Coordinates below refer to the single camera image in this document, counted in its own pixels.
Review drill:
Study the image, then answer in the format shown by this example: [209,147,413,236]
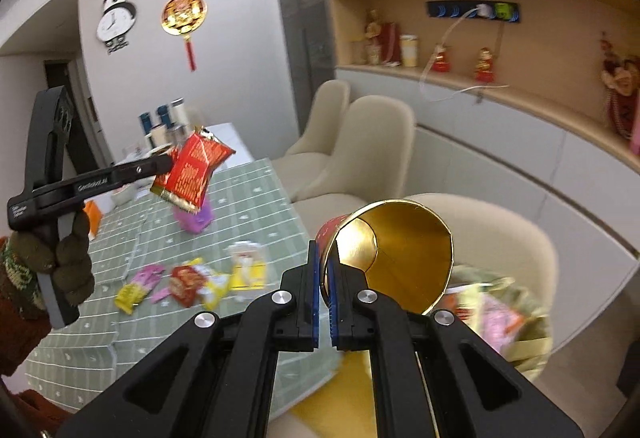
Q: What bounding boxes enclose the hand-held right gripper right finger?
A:
[327,258,584,438]

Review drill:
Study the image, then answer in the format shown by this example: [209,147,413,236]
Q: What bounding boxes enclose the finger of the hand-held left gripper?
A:
[114,153,175,191]

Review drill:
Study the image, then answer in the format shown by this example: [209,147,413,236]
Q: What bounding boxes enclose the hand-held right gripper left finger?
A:
[55,240,323,438]

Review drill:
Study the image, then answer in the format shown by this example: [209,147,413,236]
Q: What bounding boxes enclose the red snack packet gold edges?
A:
[150,130,236,213]

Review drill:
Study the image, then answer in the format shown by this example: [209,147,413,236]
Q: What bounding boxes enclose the red and gold cylinder can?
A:
[315,200,455,316]

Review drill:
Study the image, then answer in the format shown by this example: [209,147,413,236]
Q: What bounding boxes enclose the orange snack packet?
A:
[442,293,466,319]

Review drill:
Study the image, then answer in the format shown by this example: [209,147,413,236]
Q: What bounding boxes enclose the clear pink packet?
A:
[475,293,526,354]

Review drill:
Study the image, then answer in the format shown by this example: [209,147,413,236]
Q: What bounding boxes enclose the person's left hand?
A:
[40,210,96,306]

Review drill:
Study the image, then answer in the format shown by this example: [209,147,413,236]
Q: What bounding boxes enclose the small white bowl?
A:
[110,183,138,206]

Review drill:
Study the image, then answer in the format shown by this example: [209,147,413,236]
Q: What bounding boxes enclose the orange tissue box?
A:
[82,200,103,239]

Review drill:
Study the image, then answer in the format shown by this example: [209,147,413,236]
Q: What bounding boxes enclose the white and yellow toy box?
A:
[227,242,266,291]

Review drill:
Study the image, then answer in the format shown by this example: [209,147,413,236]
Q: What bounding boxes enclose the yellow crinkled packet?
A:
[197,260,232,311]

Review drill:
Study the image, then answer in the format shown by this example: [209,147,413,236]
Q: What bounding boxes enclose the yellow seat cushion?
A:
[290,353,381,438]

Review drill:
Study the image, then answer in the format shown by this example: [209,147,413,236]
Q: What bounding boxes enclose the yellow and pink packet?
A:
[115,265,166,315]

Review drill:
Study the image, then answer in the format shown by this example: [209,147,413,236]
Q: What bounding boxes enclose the beige dining chair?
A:
[402,193,558,369]
[285,80,351,159]
[295,95,417,203]

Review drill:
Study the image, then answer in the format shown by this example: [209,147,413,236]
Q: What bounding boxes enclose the dark glass door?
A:
[272,0,336,159]

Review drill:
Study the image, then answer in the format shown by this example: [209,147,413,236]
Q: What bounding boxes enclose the rust brown cloth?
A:
[10,375,71,434]

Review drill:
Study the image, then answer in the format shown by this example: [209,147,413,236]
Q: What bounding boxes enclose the wooden shelf cabinet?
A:
[320,0,640,369]

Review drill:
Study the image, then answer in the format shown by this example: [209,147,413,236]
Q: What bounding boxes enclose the red gift bag with flowers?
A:
[364,9,401,66]

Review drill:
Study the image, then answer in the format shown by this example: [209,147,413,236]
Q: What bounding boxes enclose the cream lidded cup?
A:
[400,34,418,67]

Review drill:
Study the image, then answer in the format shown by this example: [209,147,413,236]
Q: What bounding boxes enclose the small red figurine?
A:
[474,48,497,83]
[431,44,453,73]

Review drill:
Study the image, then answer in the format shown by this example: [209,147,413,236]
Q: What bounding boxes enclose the brown plush doll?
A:
[600,32,640,139]

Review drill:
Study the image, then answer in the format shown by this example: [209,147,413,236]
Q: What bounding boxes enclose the panda wall clock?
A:
[96,0,137,54]

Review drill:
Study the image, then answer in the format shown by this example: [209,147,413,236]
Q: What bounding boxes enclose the red round tasselled wall ornament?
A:
[161,0,208,72]

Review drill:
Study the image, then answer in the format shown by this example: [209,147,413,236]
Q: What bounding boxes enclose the white charger cable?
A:
[419,8,511,103]

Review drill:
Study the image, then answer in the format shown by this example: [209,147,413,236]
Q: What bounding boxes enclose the black wall power strip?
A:
[426,0,521,25]

